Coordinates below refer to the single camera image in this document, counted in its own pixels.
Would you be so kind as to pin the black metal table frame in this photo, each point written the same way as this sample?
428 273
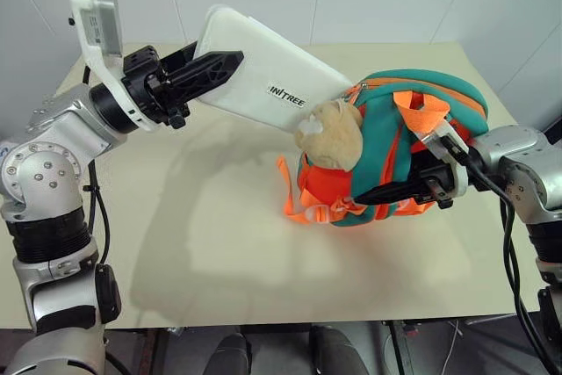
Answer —
401 348

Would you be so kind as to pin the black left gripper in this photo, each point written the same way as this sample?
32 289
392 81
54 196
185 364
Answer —
147 85

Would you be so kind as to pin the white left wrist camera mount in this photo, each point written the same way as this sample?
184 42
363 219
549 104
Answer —
94 56

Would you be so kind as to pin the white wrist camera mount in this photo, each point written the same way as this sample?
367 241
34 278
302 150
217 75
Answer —
94 56
458 177

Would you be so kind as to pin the beige plush bear charm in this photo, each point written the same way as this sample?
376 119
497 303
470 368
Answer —
333 138

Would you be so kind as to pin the orange and green backpack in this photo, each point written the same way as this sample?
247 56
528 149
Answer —
377 129

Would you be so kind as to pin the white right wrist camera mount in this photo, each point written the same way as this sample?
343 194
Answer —
458 177

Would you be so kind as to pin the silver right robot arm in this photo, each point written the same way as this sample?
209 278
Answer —
522 160

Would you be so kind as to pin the dark rounded shape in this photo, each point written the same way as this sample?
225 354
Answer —
230 355
336 351

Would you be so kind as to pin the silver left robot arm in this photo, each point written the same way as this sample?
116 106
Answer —
48 173

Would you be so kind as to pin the white zippered pouch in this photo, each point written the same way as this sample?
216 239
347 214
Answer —
272 67

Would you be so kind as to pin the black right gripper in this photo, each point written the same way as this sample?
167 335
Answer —
432 184

